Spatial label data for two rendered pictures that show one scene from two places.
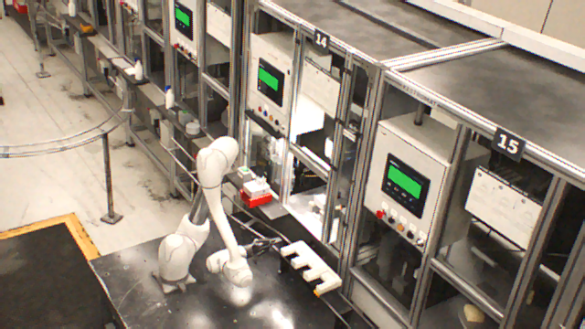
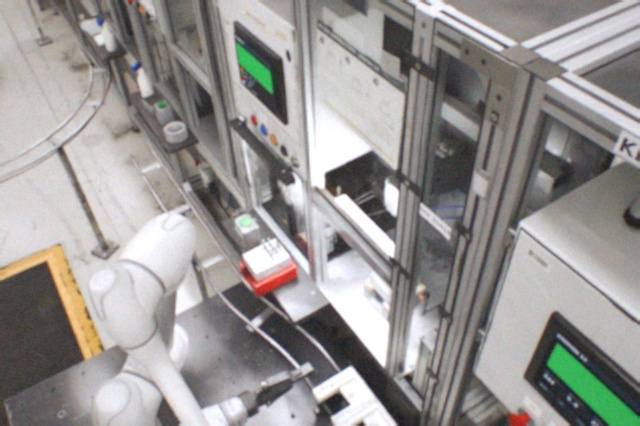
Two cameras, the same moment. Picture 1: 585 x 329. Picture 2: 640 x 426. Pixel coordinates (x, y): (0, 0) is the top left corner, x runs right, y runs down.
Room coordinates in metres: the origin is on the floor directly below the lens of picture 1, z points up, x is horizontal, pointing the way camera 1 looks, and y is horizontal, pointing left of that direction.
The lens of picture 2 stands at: (1.83, -0.14, 2.44)
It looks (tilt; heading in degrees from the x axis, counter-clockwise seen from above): 45 degrees down; 7
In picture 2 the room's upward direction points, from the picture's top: 3 degrees counter-clockwise
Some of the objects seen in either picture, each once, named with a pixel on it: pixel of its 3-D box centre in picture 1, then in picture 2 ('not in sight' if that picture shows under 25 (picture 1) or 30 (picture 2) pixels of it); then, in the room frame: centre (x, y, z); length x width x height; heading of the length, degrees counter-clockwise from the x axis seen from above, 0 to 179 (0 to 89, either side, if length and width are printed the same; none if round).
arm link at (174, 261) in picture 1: (175, 253); (122, 410); (2.54, 0.56, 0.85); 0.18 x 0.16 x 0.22; 164
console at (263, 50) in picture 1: (285, 81); (295, 64); (3.24, 0.07, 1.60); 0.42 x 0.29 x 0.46; 37
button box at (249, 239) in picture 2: (245, 177); (249, 233); (3.16, 0.26, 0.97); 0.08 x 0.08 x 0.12; 37
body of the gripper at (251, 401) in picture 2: (250, 250); (256, 399); (2.58, 0.16, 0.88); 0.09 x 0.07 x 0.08; 127
